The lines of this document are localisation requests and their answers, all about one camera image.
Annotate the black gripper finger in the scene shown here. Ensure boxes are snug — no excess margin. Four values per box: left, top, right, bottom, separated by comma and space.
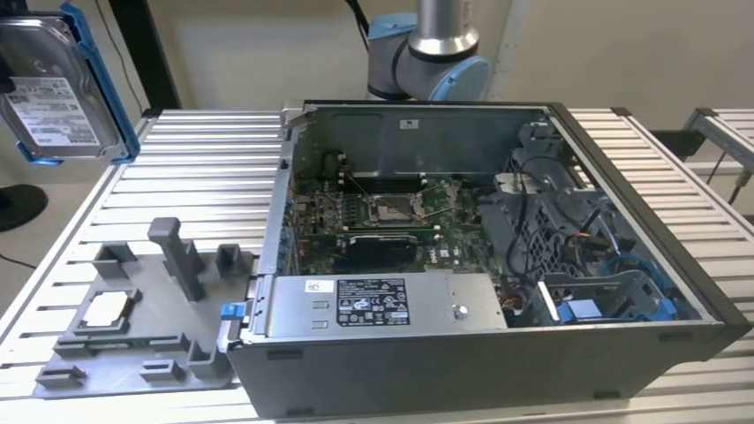
0, 55, 17, 95

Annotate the hard disk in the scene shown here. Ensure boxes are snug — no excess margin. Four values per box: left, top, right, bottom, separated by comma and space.
0, 2, 141, 168

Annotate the grey disk bay cage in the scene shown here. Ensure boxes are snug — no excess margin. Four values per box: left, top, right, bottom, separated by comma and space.
477, 118, 703, 329

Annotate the black round stand base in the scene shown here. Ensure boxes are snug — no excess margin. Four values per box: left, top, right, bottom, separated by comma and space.
0, 184, 49, 232

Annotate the silver CPU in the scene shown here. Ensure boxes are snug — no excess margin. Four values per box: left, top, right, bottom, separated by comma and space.
78, 294, 128, 327

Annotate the grey parts rack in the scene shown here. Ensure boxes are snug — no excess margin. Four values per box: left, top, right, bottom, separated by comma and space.
32, 216, 264, 395

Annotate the thin metal locking lever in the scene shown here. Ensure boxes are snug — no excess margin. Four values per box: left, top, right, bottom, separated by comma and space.
345, 173, 375, 199

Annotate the black RAM slot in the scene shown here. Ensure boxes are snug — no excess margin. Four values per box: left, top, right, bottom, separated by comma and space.
339, 172, 429, 187

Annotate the CPU socket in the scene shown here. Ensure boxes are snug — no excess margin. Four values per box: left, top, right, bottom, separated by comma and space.
367, 193, 423, 224

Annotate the expansion slot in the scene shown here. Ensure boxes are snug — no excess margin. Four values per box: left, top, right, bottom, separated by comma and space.
339, 223, 443, 233

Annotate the black graphics card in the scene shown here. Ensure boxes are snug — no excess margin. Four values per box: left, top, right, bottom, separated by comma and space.
343, 232, 421, 272

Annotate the metal socket cover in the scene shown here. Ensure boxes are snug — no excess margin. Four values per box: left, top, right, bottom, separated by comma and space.
415, 183, 459, 216

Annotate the silver power supply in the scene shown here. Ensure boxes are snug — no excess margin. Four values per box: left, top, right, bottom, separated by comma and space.
264, 271, 511, 336

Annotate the green motherboard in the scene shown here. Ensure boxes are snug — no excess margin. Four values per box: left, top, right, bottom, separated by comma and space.
286, 176, 513, 278

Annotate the black open PC case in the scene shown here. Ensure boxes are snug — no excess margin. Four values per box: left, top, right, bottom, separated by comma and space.
225, 99, 754, 419

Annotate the blue carrier in bay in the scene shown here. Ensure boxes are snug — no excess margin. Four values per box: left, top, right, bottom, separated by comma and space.
556, 299, 607, 327

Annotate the aluminium slat side table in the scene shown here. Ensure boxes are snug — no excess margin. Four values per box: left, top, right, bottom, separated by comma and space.
684, 107, 754, 178

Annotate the black hanging cable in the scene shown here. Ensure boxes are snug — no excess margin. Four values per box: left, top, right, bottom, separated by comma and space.
96, 0, 146, 119

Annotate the black upright post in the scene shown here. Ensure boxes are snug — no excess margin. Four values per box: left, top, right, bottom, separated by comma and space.
114, 0, 181, 111

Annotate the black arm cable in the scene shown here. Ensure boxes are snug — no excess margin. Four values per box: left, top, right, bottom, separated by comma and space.
343, 0, 373, 55

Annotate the blue wire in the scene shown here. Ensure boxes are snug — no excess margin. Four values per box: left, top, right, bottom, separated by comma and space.
604, 252, 656, 286

